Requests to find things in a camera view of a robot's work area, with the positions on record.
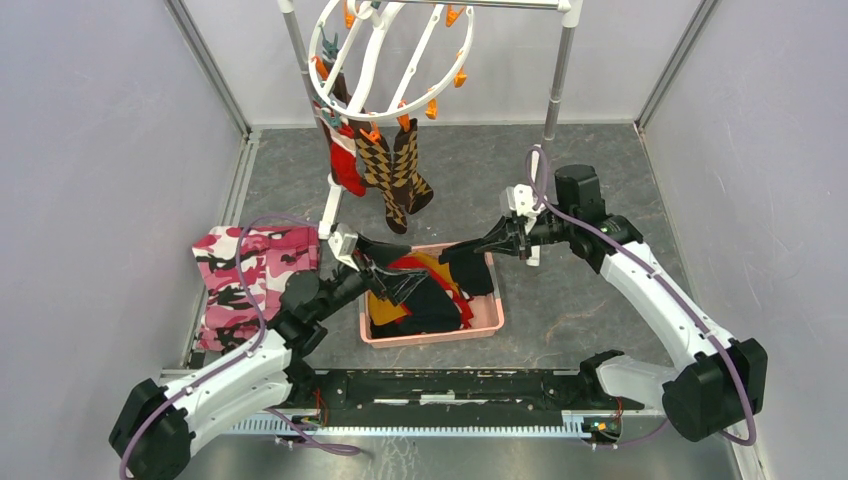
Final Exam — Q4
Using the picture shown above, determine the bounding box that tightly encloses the pink perforated plastic basket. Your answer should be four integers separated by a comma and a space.
360, 244, 505, 348

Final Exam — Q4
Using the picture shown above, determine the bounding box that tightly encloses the white metal drying rack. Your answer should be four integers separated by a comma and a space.
276, 0, 584, 268

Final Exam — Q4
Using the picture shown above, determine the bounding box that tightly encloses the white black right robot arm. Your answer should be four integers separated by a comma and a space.
471, 164, 768, 446

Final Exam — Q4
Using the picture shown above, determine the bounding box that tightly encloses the argyle brown yellow sock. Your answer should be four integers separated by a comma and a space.
356, 130, 408, 234

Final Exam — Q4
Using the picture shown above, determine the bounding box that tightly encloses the white round clip hanger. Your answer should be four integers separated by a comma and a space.
306, 1, 477, 121

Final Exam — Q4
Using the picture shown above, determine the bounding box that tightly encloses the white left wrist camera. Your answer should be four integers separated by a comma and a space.
327, 223, 359, 271

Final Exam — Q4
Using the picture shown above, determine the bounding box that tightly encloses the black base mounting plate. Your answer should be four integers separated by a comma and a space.
278, 369, 643, 428

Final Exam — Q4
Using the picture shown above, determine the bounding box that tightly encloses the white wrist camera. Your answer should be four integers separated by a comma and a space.
327, 223, 359, 271
500, 184, 546, 233

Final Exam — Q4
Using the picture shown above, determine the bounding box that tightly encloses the black cloth in basket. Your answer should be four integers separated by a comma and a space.
366, 278, 463, 339

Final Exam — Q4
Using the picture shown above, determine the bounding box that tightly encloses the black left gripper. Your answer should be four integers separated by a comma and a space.
312, 233, 429, 321

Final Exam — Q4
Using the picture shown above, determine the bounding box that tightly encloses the pink camouflage folded cloth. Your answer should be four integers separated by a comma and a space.
192, 226, 320, 352

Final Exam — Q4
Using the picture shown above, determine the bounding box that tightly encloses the orange clothes clip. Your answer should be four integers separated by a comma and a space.
396, 114, 411, 132
359, 122, 382, 144

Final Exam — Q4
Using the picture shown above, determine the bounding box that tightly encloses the yellow cloth in basket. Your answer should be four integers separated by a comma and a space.
366, 251, 467, 338

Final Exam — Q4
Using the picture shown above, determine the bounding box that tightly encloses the black sock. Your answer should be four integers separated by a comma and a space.
438, 240, 494, 297

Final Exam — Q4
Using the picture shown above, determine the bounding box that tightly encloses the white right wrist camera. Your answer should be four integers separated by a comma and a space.
500, 184, 546, 233

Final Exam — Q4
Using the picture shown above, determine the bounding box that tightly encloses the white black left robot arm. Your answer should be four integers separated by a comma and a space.
109, 233, 430, 479

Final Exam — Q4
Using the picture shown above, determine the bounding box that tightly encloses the teal clothes clip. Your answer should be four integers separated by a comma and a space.
319, 26, 340, 63

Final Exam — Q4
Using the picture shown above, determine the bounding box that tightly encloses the red white santa sock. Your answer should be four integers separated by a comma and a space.
328, 123, 366, 197

